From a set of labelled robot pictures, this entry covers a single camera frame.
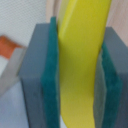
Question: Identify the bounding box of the beige round plate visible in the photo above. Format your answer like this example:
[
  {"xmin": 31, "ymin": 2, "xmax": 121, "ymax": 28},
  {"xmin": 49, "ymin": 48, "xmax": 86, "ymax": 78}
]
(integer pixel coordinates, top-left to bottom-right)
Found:
[{"xmin": 46, "ymin": 0, "xmax": 128, "ymax": 46}]

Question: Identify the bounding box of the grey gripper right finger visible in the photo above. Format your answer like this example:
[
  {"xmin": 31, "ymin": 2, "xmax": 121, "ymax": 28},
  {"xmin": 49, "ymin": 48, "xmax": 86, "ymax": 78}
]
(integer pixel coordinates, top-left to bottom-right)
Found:
[{"xmin": 93, "ymin": 27, "xmax": 128, "ymax": 128}]

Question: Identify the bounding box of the yellow toy banana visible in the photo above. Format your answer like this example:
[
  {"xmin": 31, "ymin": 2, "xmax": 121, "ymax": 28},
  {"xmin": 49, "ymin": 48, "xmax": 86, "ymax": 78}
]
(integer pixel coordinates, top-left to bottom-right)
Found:
[{"xmin": 58, "ymin": 0, "xmax": 111, "ymax": 128}]

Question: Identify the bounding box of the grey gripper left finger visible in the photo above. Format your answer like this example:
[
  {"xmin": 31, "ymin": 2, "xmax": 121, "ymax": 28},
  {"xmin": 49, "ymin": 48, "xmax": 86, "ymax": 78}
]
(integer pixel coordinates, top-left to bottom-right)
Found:
[{"xmin": 19, "ymin": 17, "xmax": 60, "ymax": 128}]

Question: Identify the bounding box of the knife with wooden handle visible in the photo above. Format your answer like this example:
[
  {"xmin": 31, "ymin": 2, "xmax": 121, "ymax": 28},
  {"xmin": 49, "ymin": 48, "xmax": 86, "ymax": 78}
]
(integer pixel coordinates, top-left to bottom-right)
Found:
[{"xmin": 0, "ymin": 36, "xmax": 26, "ymax": 97}]

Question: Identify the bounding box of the white woven placemat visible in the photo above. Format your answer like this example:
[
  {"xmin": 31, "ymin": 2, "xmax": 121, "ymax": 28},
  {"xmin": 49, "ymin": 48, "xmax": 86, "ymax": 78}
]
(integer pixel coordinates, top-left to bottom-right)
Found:
[{"xmin": 0, "ymin": 0, "xmax": 49, "ymax": 128}]

